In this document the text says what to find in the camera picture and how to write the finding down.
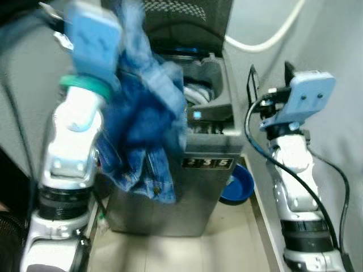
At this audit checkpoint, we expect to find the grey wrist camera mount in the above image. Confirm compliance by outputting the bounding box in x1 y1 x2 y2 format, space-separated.
64 3 123 86
260 71 336 132

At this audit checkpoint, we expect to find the white hose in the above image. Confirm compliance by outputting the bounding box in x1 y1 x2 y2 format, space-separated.
224 0 307 53

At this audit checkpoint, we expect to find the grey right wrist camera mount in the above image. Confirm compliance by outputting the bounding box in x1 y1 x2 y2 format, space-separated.
260 71 336 132

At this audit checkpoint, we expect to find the blue plastic basin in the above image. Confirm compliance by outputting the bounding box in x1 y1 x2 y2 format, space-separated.
220 164 255 205

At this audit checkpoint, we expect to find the blue denim jacket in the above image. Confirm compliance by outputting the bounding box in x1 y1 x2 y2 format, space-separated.
96 0 188 205

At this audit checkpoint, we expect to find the grey top-load washing machine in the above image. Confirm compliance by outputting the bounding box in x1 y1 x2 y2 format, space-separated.
105 0 244 237

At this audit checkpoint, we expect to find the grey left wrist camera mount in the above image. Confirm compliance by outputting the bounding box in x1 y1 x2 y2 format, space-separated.
64 3 123 86

